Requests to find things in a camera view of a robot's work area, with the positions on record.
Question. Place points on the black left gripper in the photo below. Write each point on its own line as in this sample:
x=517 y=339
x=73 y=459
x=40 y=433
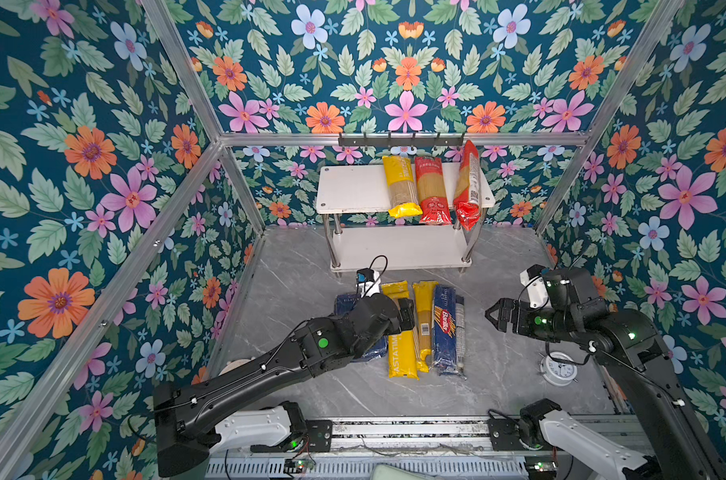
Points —
x=407 y=323

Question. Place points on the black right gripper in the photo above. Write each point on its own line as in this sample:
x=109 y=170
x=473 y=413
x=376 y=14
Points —
x=520 y=309

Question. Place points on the yellow Pastatime spaghetti bag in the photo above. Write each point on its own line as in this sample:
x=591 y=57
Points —
x=402 y=361

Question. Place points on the blue Barilla spaghetti bag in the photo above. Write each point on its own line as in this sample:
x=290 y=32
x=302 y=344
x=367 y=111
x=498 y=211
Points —
x=445 y=330

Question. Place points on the red Barilla spaghetti bag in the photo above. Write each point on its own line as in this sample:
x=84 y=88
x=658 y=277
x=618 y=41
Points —
x=432 y=195

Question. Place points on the yellow wholewheat spaghetti bag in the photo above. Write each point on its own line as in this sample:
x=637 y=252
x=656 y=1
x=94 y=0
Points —
x=402 y=187

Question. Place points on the red-ended spaghetti bag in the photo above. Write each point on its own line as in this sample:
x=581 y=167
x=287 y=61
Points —
x=467 y=198

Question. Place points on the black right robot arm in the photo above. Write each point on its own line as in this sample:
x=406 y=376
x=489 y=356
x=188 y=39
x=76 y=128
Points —
x=564 y=305

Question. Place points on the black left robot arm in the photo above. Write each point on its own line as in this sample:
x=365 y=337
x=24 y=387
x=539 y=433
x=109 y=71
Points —
x=186 y=417

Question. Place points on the blue Barilla pasta bag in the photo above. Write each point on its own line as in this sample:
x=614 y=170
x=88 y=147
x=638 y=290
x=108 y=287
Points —
x=343 y=307

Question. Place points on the white two-tier shelf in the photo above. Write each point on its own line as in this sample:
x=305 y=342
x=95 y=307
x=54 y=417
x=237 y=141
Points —
x=359 y=189

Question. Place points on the white alarm clock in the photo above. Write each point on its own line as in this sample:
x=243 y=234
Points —
x=558 y=369

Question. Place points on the beige round clock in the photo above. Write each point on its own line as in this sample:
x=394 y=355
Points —
x=232 y=365

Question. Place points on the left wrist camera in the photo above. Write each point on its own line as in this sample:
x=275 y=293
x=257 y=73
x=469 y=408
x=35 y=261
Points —
x=368 y=282

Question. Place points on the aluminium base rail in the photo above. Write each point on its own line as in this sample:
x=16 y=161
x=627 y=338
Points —
x=431 y=447

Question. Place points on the metal hook rail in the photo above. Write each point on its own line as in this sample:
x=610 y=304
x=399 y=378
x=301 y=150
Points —
x=388 y=140

